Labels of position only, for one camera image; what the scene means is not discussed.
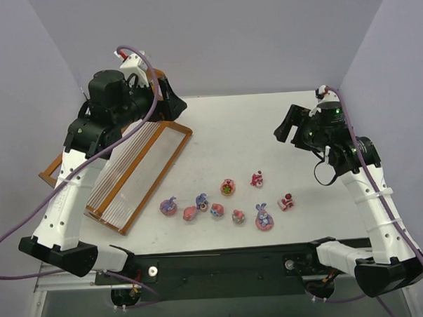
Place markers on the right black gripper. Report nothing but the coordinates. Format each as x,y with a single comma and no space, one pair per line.
299,127

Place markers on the purple creature pink donut toy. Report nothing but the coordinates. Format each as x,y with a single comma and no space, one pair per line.
168,207

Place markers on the purple bunny pink ring toy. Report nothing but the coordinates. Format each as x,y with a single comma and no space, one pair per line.
263,220

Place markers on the orange tiered display shelf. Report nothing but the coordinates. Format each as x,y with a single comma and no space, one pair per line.
132,174

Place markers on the pink toy clear base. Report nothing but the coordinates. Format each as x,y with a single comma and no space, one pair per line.
238,217

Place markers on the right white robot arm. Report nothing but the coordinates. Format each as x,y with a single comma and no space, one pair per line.
392,263

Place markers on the pink blob toy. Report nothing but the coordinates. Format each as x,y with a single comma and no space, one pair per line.
190,213

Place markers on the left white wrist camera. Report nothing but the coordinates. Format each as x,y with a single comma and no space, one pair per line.
134,69

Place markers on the red pink bear toy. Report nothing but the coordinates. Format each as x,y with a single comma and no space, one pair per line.
257,179

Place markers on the purple bunny small toy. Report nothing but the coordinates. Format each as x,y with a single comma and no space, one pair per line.
201,202

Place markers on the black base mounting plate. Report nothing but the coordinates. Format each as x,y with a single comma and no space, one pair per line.
260,271

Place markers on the pink toy blue glasses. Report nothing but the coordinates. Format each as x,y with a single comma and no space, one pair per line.
217,210

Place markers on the pink bear green clover toy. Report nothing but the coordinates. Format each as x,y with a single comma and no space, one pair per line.
227,187

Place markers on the red white cake toy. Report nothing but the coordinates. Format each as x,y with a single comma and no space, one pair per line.
286,202

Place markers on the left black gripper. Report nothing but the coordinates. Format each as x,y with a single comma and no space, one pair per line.
163,98

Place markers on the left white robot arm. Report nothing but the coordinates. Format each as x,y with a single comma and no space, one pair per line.
115,101

